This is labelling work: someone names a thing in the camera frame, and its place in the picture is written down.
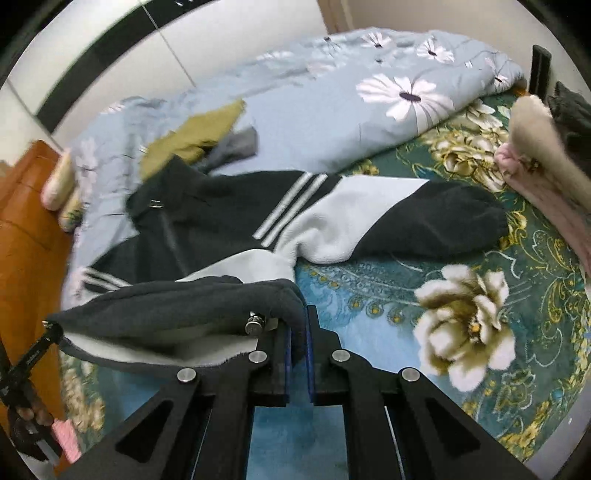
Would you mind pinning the yellow floral pillow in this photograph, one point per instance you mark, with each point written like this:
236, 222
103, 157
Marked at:
71, 214

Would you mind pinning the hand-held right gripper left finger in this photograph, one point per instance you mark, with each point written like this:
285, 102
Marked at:
287, 355

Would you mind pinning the black and white jacket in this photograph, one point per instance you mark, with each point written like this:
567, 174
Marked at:
207, 217

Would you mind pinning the orange wooden headboard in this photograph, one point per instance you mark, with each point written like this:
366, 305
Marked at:
23, 240

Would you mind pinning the pink floral pillow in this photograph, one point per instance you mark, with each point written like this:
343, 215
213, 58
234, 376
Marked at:
57, 180

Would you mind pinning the blue floral duvet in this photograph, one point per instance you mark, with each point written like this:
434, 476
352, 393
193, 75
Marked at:
323, 129

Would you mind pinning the olive green knitted sweater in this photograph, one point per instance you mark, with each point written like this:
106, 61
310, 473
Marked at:
198, 129

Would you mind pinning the dark grey garment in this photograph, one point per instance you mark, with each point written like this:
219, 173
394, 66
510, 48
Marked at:
575, 120

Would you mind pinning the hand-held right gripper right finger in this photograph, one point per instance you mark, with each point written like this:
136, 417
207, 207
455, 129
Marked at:
309, 350

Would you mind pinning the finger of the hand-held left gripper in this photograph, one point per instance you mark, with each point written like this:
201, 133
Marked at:
32, 355

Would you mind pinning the grey fleece garment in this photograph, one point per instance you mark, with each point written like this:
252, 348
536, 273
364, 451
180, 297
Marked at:
235, 145

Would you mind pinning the cream fluffy garment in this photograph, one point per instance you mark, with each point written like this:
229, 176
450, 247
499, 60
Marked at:
540, 134

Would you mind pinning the white wardrobe with black stripe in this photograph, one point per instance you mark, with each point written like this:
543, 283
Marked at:
115, 60

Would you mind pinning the person's left hand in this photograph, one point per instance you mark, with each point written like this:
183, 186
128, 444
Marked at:
44, 417

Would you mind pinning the green floral bed sheet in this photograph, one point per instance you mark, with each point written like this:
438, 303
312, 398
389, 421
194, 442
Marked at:
392, 286

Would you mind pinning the pink folded garment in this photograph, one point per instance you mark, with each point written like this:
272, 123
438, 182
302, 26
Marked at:
545, 198

